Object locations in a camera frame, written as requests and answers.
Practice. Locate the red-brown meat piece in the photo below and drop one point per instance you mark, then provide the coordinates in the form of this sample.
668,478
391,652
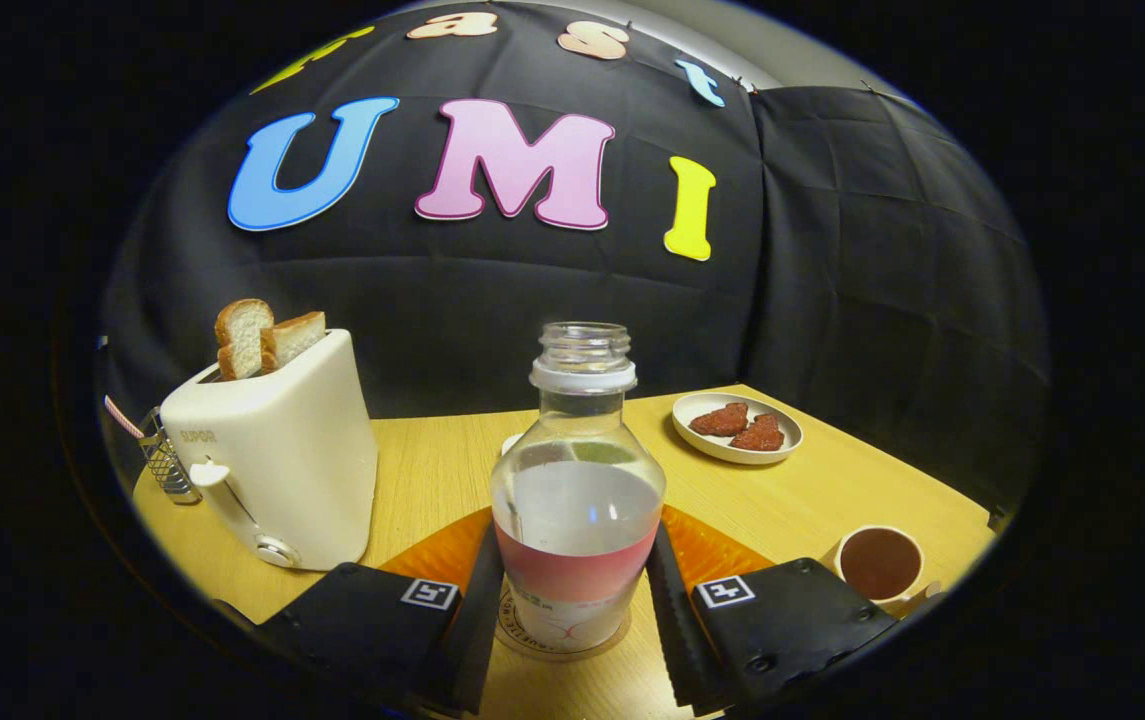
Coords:
759,434
720,420

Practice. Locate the white divided bean dish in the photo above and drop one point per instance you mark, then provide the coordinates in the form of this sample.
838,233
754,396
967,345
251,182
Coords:
512,442

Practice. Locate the wooden table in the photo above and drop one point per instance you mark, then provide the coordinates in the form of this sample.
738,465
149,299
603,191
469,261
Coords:
432,470

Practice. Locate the round brown coaster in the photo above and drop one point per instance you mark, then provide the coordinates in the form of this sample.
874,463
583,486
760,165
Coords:
572,654

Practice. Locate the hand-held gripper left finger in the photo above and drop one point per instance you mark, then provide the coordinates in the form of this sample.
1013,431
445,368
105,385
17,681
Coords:
477,640

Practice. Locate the black backdrop cloth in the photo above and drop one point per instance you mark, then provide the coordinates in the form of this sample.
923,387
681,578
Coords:
832,300

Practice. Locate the toast bread slice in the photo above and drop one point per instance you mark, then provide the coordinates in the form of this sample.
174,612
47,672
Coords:
294,338
242,335

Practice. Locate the round white plate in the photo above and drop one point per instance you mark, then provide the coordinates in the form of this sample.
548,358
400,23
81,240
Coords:
702,445

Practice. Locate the clear juice bottle pink label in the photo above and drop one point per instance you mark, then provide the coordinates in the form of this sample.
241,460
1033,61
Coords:
577,520

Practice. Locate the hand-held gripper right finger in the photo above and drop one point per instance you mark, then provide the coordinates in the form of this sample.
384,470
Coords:
667,640

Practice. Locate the cream toaster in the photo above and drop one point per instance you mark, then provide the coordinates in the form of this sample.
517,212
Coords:
302,470

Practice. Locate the pink stick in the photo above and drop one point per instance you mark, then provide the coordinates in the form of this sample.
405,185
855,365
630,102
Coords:
124,416

